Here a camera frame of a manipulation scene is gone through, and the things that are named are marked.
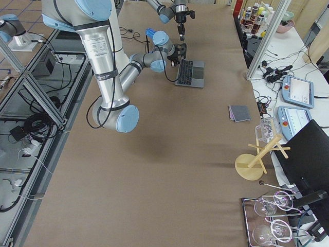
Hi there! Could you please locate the black lamp power cable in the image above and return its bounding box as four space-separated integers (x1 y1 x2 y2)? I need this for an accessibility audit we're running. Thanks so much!
120 26 147 44

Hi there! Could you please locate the clear wine glass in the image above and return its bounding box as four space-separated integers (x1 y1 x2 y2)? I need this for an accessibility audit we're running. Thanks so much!
252 219 292 246
254 190 293 217

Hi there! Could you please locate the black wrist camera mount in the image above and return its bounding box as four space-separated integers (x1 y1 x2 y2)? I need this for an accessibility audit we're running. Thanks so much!
174 43 187 59
185 10 195 19

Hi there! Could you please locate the wire wine glass rack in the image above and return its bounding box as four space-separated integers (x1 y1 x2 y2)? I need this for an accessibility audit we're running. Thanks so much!
241 185 309 246

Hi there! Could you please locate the aluminium frame post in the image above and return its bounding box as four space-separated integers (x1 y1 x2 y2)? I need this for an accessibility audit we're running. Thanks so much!
245 0 291 81

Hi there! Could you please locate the grey laptop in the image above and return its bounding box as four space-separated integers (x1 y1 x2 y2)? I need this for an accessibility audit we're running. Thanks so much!
174 59 205 88

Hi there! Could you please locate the clear glass mug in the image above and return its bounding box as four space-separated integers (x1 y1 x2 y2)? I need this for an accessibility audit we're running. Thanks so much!
255 117 282 143

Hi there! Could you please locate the blue teach pendant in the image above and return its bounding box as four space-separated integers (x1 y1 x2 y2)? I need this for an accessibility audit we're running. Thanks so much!
281 76 315 109
277 106 312 140

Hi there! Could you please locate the blue teach pendant near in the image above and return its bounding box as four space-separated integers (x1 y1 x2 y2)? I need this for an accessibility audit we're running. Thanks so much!
277 106 312 140

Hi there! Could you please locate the folded grey cloth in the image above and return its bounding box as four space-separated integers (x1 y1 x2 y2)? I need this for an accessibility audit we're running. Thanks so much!
228 105 251 122

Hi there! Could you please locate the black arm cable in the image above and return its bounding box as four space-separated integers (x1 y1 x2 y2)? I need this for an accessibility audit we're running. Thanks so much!
156 46 180 83

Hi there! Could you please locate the blue teach pendant far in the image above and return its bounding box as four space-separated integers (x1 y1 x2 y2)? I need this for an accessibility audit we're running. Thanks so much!
281 76 315 109

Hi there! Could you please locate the clear wine glass lower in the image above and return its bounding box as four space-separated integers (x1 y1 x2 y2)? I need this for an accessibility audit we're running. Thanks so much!
252 219 292 246

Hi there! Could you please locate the clear wine glass upper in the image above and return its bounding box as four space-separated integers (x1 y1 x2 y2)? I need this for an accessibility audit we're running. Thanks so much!
254 190 293 217

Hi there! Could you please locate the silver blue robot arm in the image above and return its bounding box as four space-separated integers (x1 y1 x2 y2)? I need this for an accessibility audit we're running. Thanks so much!
147 0 194 41
42 1 177 133

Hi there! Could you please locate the pink bowl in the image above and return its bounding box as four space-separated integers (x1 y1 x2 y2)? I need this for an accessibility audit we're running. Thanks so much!
276 20 295 33

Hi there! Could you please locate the wooden mug tree stand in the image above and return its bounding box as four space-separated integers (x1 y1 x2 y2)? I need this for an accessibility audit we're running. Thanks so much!
234 134 290 181

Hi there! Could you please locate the black monitor back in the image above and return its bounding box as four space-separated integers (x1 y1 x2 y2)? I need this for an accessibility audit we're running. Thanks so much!
273 120 328 196

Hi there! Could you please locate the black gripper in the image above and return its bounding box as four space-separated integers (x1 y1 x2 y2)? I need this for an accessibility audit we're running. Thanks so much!
167 50 179 67
175 11 187 41

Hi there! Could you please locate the blue desk lamp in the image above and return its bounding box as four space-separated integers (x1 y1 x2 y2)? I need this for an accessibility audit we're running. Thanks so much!
145 28 157 45

